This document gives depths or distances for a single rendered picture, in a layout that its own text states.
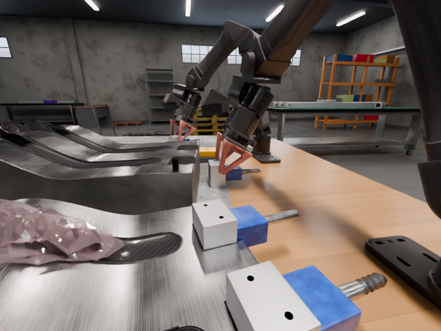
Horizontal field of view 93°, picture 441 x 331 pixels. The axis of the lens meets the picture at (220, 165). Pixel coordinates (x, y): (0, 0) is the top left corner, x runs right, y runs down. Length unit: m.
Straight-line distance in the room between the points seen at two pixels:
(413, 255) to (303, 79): 11.11
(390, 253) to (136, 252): 0.31
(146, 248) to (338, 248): 0.26
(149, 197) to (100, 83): 10.06
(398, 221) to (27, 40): 11.47
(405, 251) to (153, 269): 0.31
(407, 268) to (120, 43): 10.25
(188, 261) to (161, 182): 0.16
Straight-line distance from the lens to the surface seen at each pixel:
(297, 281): 0.18
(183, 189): 0.33
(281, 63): 0.47
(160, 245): 0.24
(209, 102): 0.45
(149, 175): 0.34
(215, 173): 0.48
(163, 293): 0.19
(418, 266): 0.36
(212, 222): 0.21
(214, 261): 0.21
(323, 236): 0.37
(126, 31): 10.33
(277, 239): 0.34
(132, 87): 10.04
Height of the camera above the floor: 1.00
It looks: 18 degrees down
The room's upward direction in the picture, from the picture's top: straight up
